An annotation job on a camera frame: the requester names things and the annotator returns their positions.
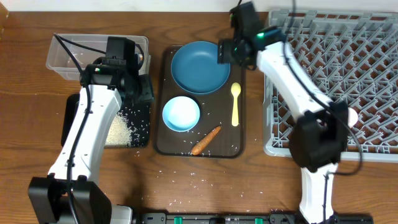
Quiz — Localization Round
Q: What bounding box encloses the orange carrot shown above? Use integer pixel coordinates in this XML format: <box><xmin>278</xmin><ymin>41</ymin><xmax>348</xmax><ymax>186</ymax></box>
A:
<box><xmin>191</xmin><ymin>126</ymin><xmax>221</xmax><ymax>156</ymax></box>

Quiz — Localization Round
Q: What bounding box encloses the dark blue plate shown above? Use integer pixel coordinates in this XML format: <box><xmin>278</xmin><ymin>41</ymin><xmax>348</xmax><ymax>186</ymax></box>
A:
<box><xmin>171</xmin><ymin>41</ymin><xmax>231</xmax><ymax>95</ymax></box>

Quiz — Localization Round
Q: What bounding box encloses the pink cup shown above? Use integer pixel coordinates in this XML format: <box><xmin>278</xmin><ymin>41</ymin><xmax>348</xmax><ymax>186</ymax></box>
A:
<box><xmin>348</xmin><ymin>108</ymin><xmax>358</xmax><ymax>128</ymax></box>

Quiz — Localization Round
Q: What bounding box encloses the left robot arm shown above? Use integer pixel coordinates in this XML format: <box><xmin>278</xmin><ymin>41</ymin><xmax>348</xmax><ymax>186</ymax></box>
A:
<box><xmin>28</xmin><ymin>64</ymin><xmax>154</xmax><ymax>223</ymax></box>

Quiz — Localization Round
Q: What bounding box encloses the black plastic tray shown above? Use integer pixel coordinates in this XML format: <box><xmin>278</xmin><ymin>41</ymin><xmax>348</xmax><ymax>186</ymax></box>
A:
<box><xmin>61</xmin><ymin>94</ymin><xmax>151</xmax><ymax>148</ymax></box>

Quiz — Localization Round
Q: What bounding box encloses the white rice pile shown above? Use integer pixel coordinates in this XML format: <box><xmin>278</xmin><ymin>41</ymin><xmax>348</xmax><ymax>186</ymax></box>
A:
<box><xmin>104</xmin><ymin>105</ymin><xmax>150</xmax><ymax>149</ymax></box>

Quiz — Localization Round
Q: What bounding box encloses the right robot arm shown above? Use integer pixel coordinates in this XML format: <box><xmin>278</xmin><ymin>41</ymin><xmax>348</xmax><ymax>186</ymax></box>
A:
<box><xmin>218</xmin><ymin>27</ymin><xmax>349</xmax><ymax>223</ymax></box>

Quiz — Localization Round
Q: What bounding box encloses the light blue bowl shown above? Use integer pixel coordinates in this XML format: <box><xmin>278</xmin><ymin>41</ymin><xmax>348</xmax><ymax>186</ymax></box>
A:
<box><xmin>162</xmin><ymin>96</ymin><xmax>200</xmax><ymax>133</ymax></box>

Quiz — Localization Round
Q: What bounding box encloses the yellow plastic spoon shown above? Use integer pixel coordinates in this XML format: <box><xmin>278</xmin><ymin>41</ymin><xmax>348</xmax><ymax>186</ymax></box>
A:
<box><xmin>231</xmin><ymin>82</ymin><xmax>241</xmax><ymax>127</ymax></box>

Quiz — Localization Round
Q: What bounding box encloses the grey dishwasher rack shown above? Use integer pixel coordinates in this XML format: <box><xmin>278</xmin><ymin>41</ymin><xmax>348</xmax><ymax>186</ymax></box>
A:
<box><xmin>267</xmin><ymin>9</ymin><xmax>397</xmax><ymax>163</ymax></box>

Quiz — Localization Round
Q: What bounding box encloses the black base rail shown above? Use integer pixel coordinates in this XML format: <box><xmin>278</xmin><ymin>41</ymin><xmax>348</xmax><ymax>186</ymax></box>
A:
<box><xmin>139</xmin><ymin>213</ymin><xmax>374</xmax><ymax>224</ymax></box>

